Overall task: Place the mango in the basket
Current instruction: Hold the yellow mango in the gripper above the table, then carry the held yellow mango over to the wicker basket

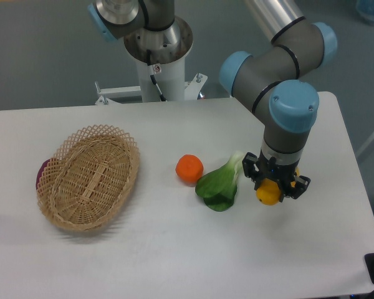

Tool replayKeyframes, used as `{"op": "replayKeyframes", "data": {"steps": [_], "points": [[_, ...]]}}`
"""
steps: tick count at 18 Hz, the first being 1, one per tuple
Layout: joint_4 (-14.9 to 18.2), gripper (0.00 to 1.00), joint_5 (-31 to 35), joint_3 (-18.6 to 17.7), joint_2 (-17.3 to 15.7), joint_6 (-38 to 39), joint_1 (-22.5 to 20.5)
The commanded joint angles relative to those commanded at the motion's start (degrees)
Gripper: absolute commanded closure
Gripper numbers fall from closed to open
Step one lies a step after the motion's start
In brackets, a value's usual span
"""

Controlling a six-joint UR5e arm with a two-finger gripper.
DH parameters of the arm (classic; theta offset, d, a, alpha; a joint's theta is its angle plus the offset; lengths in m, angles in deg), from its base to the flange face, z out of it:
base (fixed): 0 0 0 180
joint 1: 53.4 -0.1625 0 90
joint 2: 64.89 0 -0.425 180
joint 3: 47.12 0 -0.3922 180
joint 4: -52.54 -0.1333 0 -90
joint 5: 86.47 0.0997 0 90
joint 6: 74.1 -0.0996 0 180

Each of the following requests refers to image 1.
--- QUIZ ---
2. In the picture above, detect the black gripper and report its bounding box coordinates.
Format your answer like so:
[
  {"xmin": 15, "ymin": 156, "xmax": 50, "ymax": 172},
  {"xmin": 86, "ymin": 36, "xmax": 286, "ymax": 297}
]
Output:
[{"xmin": 242, "ymin": 151, "xmax": 311, "ymax": 202}]

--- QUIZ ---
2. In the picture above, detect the yellow mango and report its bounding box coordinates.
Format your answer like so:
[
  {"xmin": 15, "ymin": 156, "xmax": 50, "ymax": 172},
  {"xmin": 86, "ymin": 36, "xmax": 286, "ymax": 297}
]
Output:
[{"xmin": 256, "ymin": 167, "xmax": 300, "ymax": 206}]

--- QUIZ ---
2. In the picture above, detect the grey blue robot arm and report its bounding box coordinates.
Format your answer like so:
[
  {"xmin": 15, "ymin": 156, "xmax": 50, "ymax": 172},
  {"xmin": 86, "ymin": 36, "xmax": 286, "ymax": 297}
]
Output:
[{"xmin": 88, "ymin": 1, "xmax": 337, "ymax": 205}]

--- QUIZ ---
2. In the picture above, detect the woven wicker basket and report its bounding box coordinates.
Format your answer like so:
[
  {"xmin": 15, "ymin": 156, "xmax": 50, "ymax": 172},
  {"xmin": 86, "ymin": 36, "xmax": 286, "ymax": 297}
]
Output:
[{"xmin": 36, "ymin": 125, "xmax": 140, "ymax": 232}]

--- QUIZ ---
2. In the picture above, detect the purple fruit behind basket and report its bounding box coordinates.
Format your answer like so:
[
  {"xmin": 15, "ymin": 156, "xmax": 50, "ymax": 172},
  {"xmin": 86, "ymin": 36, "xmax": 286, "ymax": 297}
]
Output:
[{"xmin": 36, "ymin": 159, "xmax": 50, "ymax": 189}]

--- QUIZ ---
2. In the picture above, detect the green bok choy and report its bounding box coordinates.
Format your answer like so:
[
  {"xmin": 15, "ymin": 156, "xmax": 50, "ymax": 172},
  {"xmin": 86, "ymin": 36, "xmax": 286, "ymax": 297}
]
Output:
[{"xmin": 195, "ymin": 151, "xmax": 245, "ymax": 212}]

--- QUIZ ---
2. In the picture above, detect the orange fruit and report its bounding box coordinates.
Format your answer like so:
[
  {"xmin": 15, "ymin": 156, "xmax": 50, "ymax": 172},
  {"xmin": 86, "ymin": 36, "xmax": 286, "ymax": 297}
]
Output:
[{"xmin": 175, "ymin": 154, "xmax": 204, "ymax": 184}]

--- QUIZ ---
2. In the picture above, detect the black cable on pedestal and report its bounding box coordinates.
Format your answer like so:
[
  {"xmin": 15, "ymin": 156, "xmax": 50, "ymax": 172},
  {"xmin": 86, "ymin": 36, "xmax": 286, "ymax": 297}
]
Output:
[{"xmin": 145, "ymin": 49, "xmax": 168, "ymax": 102}]

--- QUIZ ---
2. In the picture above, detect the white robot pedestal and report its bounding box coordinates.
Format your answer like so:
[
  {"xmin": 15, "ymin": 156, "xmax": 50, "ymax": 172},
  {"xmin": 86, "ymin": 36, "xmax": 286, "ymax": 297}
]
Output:
[{"xmin": 95, "ymin": 16, "xmax": 208, "ymax": 105}]

